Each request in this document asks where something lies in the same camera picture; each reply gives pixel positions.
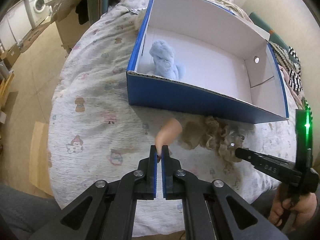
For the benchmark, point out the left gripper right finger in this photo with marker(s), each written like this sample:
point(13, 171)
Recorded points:
point(172, 189)

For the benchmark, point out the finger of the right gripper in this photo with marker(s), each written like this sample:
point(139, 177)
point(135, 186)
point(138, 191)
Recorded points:
point(279, 169)

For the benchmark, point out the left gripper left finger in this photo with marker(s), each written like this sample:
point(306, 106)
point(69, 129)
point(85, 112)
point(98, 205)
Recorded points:
point(147, 184)

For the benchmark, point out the peach soft cylinder toy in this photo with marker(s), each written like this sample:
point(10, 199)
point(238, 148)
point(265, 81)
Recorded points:
point(167, 134)

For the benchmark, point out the beige lace scrunchie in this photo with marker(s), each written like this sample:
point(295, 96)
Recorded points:
point(210, 134)

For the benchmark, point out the person's right hand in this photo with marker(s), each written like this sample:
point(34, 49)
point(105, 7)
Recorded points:
point(304, 209)

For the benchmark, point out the white patterned bed quilt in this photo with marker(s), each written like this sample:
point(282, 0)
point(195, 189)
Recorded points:
point(95, 134)

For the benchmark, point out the light wooden board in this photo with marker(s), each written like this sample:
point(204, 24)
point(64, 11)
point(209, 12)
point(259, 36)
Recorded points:
point(39, 159)

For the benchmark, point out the light blue plush toy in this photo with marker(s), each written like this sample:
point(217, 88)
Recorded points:
point(166, 65)

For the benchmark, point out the black white striped cloth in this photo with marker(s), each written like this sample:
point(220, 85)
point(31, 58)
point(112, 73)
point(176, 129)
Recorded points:
point(291, 69)

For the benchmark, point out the blue white cardboard box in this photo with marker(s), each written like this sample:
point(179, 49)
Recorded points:
point(230, 69)

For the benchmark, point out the teal orange cushion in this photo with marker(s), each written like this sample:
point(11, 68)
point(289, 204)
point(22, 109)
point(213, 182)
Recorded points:
point(274, 37)

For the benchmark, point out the silver pill blister pack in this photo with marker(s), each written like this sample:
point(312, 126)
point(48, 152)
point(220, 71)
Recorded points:
point(136, 10)

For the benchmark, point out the cardboard box on floor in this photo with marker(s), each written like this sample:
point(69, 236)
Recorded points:
point(10, 56)

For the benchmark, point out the brown floor mat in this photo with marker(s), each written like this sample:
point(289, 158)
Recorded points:
point(30, 38)

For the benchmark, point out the teal orange hanging towel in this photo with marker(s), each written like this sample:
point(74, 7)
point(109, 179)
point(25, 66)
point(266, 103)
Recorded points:
point(90, 10)

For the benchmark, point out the white kitchen cabinet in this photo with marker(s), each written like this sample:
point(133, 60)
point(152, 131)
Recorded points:
point(14, 26)

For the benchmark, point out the white washing machine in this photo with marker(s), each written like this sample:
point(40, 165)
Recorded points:
point(37, 11)

